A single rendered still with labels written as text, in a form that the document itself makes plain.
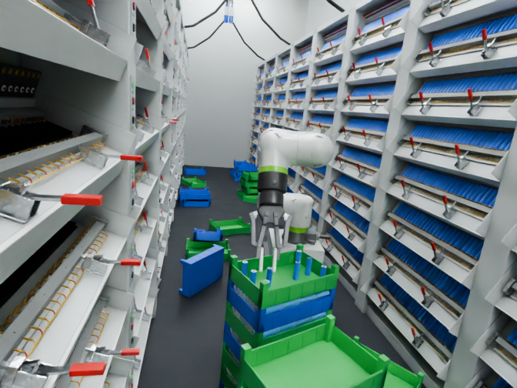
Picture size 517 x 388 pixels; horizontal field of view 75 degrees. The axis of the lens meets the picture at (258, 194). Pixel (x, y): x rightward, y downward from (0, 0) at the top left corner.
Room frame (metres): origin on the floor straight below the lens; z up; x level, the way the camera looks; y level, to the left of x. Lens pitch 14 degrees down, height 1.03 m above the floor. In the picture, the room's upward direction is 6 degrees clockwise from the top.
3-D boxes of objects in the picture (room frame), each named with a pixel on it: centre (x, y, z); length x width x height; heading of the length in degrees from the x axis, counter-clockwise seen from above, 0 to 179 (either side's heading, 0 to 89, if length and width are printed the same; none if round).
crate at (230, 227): (2.73, 0.22, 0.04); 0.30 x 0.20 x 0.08; 120
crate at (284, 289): (1.01, -0.11, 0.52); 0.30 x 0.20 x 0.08; 124
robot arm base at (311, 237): (1.71, -0.28, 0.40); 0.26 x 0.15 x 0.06; 87
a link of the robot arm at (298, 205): (1.71, -0.21, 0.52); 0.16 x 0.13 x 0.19; 85
